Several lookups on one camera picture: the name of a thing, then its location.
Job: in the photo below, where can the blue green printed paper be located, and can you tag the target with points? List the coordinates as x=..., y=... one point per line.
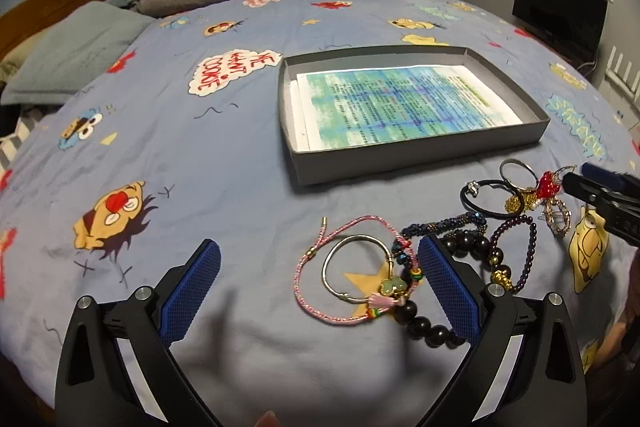
x=339, y=109

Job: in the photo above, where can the grey green pillow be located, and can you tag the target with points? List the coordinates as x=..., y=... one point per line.
x=73, y=53

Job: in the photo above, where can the blue cartoon bed sheet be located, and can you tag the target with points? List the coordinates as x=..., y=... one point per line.
x=127, y=178

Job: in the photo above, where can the black flat monitor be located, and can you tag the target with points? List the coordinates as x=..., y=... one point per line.
x=572, y=27

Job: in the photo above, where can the wooden headboard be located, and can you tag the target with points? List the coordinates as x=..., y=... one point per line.
x=30, y=17

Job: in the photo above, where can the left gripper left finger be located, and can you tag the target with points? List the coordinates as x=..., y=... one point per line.
x=93, y=387

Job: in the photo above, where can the grey shallow cardboard tray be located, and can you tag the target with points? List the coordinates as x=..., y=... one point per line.
x=335, y=165

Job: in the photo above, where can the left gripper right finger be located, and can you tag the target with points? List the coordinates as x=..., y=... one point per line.
x=546, y=386

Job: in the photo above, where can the silver bangle with clasp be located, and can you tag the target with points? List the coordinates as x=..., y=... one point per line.
x=367, y=284

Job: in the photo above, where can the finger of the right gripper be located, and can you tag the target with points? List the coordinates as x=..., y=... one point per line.
x=610, y=179
x=591, y=192

